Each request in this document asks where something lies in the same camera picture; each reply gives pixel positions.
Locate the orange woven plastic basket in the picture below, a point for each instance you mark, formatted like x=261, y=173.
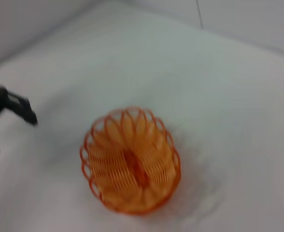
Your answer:
x=132, y=164

